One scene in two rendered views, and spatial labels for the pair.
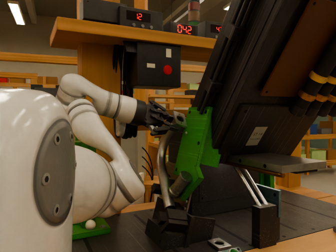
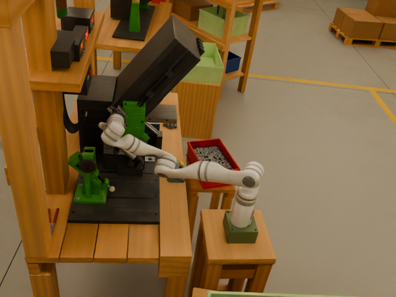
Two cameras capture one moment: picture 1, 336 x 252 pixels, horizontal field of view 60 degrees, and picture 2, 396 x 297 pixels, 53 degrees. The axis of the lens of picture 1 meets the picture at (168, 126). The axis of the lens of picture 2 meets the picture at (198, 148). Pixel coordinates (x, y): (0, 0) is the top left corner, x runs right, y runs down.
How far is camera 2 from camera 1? 1.80 m
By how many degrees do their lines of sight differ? 75
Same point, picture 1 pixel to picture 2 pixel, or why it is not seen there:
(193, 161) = (141, 131)
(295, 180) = not seen: hidden behind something
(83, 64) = (55, 96)
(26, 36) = not seen: outside the picture
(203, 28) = (86, 23)
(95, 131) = (151, 148)
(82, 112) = (139, 143)
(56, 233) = not seen: hidden behind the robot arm
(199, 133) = (141, 116)
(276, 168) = (174, 120)
